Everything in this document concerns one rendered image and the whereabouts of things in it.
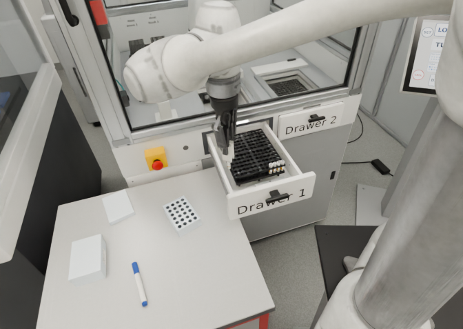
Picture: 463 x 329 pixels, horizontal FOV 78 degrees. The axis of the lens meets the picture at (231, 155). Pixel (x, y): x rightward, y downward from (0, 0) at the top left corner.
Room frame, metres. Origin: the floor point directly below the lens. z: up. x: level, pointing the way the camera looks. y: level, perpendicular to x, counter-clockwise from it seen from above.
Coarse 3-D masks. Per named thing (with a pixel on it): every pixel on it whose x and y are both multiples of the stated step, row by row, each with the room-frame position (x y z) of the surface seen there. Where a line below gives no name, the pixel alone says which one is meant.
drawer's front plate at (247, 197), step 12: (288, 180) 0.60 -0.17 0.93; (300, 180) 0.60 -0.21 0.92; (312, 180) 0.61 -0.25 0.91; (240, 192) 0.56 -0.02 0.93; (252, 192) 0.56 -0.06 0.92; (264, 192) 0.57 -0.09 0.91; (288, 192) 0.59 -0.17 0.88; (300, 192) 0.60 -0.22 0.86; (312, 192) 0.62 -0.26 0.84; (228, 204) 0.54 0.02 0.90; (240, 204) 0.55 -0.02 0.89; (252, 204) 0.56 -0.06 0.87; (264, 204) 0.57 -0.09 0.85; (276, 204) 0.58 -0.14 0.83; (228, 216) 0.55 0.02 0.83; (240, 216) 0.55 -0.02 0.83
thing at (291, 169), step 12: (240, 132) 0.92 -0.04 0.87; (264, 132) 0.95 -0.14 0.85; (216, 144) 0.90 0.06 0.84; (276, 144) 0.83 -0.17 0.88; (216, 156) 0.77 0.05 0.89; (288, 156) 0.75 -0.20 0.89; (216, 168) 0.75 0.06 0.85; (288, 168) 0.73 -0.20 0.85; (228, 180) 0.70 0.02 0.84; (264, 180) 0.69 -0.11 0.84; (228, 192) 0.61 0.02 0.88
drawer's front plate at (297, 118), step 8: (336, 104) 1.00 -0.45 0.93; (296, 112) 0.96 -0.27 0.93; (304, 112) 0.96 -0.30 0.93; (312, 112) 0.97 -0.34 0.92; (320, 112) 0.98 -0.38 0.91; (328, 112) 0.99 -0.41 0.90; (336, 112) 1.00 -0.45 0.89; (280, 120) 0.93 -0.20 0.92; (288, 120) 0.94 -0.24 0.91; (296, 120) 0.95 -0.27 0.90; (304, 120) 0.96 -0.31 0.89; (328, 120) 0.99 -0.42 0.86; (336, 120) 1.00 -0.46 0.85; (280, 128) 0.93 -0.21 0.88; (288, 128) 0.94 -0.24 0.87; (296, 128) 0.95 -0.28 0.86; (312, 128) 0.97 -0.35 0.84; (320, 128) 0.98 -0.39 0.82; (280, 136) 0.93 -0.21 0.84; (288, 136) 0.94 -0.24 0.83
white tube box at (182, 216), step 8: (176, 200) 0.66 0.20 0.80; (184, 200) 0.66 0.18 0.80; (168, 208) 0.64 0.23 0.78; (176, 208) 0.63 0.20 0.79; (184, 208) 0.62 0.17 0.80; (192, 208) 0.62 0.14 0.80; (168, 216) 0.59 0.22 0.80; (176, 216) 0.59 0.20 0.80; (184, 216) 0.59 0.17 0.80; (192, 216) 0.59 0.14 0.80; (176, 224) 0.56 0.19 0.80; (184, 224) 0.56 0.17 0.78; (192, 224) 0.56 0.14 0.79; (200, 224) 0.57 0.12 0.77; (176, 232) 0.55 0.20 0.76; (184, 232) 0.54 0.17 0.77
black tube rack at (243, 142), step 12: (252, 132) 0.89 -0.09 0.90; (240, 144) 0.82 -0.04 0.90; (252, 144) 0.82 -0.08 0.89; (264, 144) 0.81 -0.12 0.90; (240, 156) 0.79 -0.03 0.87; (252, 156) 0.75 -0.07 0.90; (264, 156) 0.75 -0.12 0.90; (276, 156) 0.74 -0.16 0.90; (240, 168) 0.69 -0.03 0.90; (252, 168) 0.72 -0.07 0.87; (240, 180) 0.67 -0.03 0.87; (252, 180) 0.67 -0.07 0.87
